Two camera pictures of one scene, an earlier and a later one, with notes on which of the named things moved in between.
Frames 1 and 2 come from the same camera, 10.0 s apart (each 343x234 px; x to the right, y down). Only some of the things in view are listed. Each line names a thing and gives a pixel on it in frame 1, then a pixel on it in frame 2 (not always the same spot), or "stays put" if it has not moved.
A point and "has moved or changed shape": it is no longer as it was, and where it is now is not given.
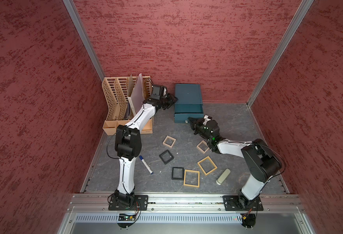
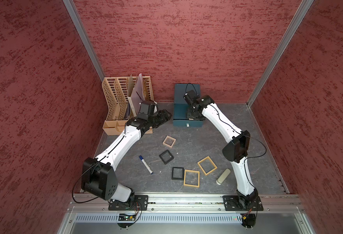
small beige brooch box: x=169 y=141 stays put
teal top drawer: x=182 y=111 has moved or changed shape
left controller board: x=123 y=217 stays put
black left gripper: x=172 y=99 → x=164 y=117
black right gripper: x=193 y=125 → x=189 y=114
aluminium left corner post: x=81 y=28 stays put
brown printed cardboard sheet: x=130 y=85 stays put
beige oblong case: x=223 y=176 stays put
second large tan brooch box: x=191 y=178 stays put
